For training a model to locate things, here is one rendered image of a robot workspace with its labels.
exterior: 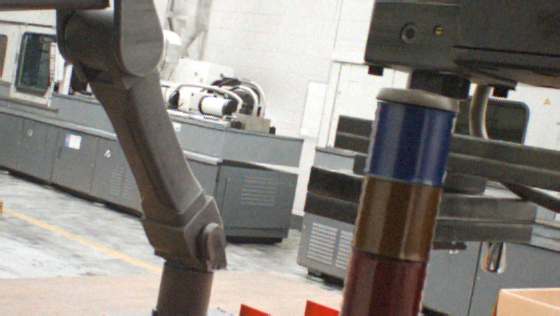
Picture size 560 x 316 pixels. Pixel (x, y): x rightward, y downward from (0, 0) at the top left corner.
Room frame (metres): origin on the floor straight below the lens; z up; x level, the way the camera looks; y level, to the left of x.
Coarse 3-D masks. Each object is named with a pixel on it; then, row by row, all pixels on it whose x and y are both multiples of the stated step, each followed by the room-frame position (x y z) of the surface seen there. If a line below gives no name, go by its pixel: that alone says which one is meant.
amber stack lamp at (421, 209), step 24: (384, 192) 0.42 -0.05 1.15; (408, 192) 0.42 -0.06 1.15; (432, 192) 0.42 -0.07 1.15; (360, 216) 0.43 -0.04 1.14; (384, 216) 0.42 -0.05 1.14; (408, 216) 0.42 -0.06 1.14; (432, 216) 0.42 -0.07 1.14; (360, 240) 0.43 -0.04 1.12; (384, 240) 0.42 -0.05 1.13; (408, 240) 0.42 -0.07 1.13; (432, 240) 0.43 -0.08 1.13
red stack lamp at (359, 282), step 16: (352, 256) 0.43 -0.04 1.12; (368, 256) 0.42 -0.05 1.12; (384, 256) 0.42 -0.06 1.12; (352, 272) 0.43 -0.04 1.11; (368, 272) 0.42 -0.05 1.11; (384, 272) 0.42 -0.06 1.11; (400, 272) 0.42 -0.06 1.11; (416, 272) 0.42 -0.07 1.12; (352, 288) 0.42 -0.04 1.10; (368, 288) 0.42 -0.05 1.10; (384, 288) 0.42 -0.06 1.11; (400, 288) 0.42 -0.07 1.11; (416, 288) 0.42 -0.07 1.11; (352, 304) 0.42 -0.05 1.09; (368, 304) 0.42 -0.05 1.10; (384, 304) 0.42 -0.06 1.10; (400, 304) 0.42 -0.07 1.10; (416, 304) 0.42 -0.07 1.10
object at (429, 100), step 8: (384, 88) 0.43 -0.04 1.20; (392, 88) 0.42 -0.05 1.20; (400, 88) 0.43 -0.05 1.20; (376, 96) 0.43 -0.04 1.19; (384, 96) 0.43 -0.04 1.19; (392, 96) 0.42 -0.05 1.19; (400, 96) 0.42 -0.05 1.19; (408, 96) 0.42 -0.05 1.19; (416, 96) 0.42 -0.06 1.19; (424, 96) 0.42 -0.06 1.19; (432, 96) 0.42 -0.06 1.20; (440, 96) 0.42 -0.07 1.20; (408, 104) 0.43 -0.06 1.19; (416, 104) 0.42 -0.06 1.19; (424, 104) 0.42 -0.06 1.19; (432, 104) 0.42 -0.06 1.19; (440, 104) 0.42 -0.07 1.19; (448, 104) 0.42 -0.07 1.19; (456, 104) 0.43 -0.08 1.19; (456, 112) 0.43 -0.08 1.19
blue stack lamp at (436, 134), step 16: (384, 112) 0.42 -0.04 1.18; (400, 112) 0.42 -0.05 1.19; (416, 112) 0.42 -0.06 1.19; (432, 112) 0.42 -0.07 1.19; (384, 128) 0.42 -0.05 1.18; (400, 128) 0.42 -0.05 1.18; (416, 128) 0.42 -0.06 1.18; (432, 128) 0.42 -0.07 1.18; (448, 128) 0.42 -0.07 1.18; (384, 144) 0.42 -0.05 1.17; (400, 144) 0.42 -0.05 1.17; (416, 144) 0.42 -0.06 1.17; (432, 144) 0.42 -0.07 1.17; (448, 144) 0.43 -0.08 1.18; (368, 160) 0.43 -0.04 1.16; (384, 160) 0.42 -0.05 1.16; (400, 160) 0.42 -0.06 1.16; (416, 160) 0.42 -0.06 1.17; (432, 160) 0.42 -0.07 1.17; (448, 160) 0.43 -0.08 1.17; (384, 176) 0.42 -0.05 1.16; (400, 176) 0.42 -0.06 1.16; (416, 176) 0.42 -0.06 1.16; (432, 176) 0.42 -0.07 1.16
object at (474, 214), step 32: (448, 96) 0.70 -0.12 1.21; (352, 128) 0.72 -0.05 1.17; (480, 160) 0.65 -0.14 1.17; (512, 160) 0.63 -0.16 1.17; (544, 160) 0.61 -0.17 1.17; (320, 192) 0.69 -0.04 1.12; (352, 192) 0.67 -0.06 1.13; (448, 192) 0.66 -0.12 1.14; (480, 192) 0.73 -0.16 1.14; (352, 224) 0.67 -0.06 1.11; (448, 224) 0.67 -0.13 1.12; (480, 224) 0.70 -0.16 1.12; (512, 224) 0.74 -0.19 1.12
